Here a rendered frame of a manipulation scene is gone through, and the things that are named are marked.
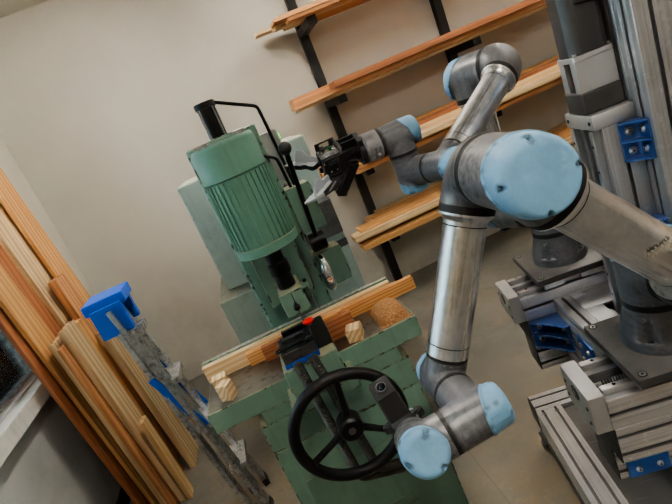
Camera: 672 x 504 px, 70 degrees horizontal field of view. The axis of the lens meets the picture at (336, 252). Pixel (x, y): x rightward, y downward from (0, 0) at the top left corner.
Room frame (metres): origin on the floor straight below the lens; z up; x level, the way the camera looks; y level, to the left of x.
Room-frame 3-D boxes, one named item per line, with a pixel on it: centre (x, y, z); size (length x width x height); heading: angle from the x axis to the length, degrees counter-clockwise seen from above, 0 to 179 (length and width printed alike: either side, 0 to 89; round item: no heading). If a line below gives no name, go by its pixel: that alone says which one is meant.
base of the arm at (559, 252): (1.31, -0.62, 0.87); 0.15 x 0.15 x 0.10
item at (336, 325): (1.21, 0.14, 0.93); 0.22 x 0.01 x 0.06; 96
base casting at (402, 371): (1.42, 0.18, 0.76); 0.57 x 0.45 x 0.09; 6
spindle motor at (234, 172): (1.30, 0.16, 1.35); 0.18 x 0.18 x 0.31
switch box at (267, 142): (1.63, 0.06, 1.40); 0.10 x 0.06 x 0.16; 6
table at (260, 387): (1.19, 0.18, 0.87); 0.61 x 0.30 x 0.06; 96
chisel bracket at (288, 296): (1.32, 0.16, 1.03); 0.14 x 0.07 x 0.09; 6
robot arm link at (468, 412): (0.67, -0.10, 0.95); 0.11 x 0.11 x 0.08; 5
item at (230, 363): (1.32, 0.19, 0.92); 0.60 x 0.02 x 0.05; 96
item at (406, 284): (1.31, 0.09, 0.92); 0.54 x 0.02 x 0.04; 96
